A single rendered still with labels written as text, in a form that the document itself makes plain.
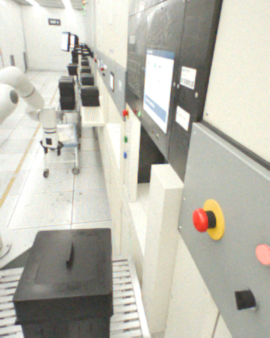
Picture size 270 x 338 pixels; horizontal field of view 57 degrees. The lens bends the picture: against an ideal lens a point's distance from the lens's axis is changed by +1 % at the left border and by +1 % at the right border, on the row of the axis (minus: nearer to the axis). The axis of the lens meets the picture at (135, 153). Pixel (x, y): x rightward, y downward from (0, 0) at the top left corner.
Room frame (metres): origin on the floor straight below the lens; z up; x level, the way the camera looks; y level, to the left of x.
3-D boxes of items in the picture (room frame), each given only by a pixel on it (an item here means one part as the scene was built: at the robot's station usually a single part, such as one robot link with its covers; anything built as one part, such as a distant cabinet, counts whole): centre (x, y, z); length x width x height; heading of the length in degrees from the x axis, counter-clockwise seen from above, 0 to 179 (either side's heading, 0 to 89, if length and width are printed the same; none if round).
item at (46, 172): (3.31, 1.07, 0.24); 0.97 x 0.52 x 0.48; 15
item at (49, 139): (1.46, 0.55, 1.12); 0.10 x 0.07 x 0.11; 78
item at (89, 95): (3.67, 0.73, 0.93); 0.30 x 0.28 x 0.26; 10
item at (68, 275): (0.62, 0.21, 0.98); 0.29 x 0.29 x 0.13; 7
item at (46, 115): (1.46, 0.55, 1.26); 0.09 x 0.08 x 0.13; 78
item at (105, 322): (0.62, 0.21, 0.85); 0.28 x 0.28 x 0.17; 7
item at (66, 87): (4.64, 1.36, 0.85); 0.30 x 0.28 x 0.26; 12
